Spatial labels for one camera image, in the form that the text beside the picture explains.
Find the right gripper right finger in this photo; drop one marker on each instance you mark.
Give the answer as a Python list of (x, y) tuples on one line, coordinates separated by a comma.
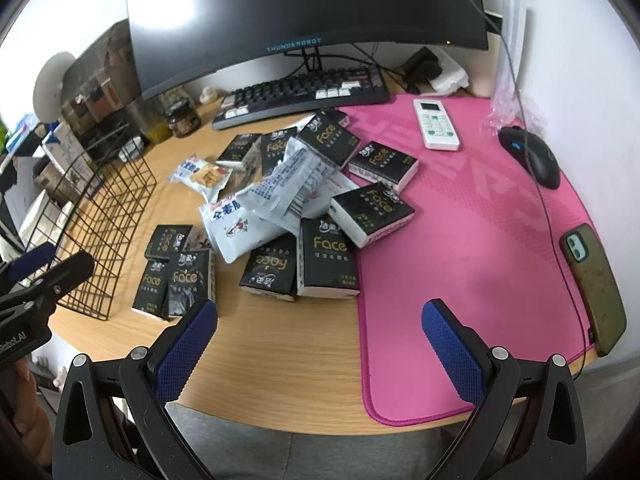
[(526, 421)]

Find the green cased smartphone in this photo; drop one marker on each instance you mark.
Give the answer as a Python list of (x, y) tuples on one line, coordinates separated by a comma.
[(595, 280)]

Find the clear plastic wrapper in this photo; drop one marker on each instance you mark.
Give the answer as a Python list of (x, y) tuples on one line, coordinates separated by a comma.
[(507, 105)]

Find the pink desk mat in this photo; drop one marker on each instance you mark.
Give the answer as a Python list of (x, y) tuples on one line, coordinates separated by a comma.
[(485, 240)]

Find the white round fan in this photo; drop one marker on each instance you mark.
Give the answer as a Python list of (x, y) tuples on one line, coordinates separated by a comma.
[(47, 94)]

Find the black curved monitor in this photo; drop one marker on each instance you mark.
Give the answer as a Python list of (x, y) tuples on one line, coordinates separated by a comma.
[(177, 41)]

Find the black mechanical keyboard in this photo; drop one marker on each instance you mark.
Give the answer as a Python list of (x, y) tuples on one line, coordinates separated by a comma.
[(302, 93)]

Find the white power adapter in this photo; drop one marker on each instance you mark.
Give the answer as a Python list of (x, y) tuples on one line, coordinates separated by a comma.
[(452, 78)]

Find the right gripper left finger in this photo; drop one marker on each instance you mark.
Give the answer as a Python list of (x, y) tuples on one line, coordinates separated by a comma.
[(112, 421)]

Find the black wire basket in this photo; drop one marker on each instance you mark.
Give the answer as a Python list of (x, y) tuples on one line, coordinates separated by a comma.
[(102, 225)]

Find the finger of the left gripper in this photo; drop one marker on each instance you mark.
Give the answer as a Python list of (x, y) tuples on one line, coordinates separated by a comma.
[(31, 262), (54, 284)]

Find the dark glass jar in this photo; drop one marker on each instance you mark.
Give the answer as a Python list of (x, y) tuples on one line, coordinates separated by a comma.
[(183, 118)]

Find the black computer mouse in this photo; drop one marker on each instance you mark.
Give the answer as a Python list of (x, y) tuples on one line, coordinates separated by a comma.
[(533, 154)]

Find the left hand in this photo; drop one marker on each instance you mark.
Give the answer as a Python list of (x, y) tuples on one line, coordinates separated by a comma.
[(30, 419)]

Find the dark acrylic drawer organizer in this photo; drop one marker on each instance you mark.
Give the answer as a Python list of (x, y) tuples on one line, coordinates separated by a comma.
[(100, 86)]

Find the white remote control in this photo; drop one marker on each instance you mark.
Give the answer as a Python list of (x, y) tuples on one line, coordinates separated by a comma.
[(438, 132)]

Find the white printed sachet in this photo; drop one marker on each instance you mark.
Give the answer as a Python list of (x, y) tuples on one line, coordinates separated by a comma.
[(280, 198)]

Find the white blue carton box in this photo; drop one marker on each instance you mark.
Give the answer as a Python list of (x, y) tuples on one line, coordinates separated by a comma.
[(71, 160)]

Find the white cracker snack packet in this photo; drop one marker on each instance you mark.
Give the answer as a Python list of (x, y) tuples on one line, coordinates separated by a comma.
[(234, 230)]

